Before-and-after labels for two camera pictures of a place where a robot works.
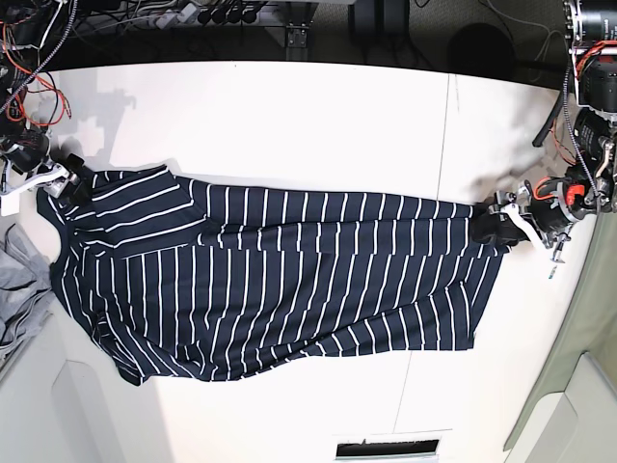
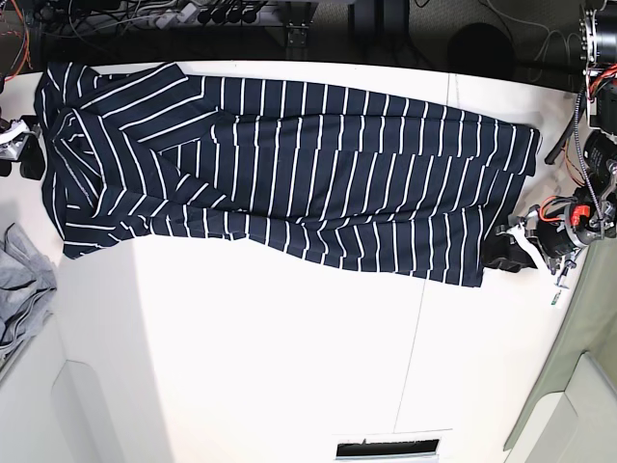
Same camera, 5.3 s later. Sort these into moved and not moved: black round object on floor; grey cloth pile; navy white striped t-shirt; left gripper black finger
Moved: left gripper black finger; navy white striped t-shirt
Not moved: black round object on floor; grey cloth pile
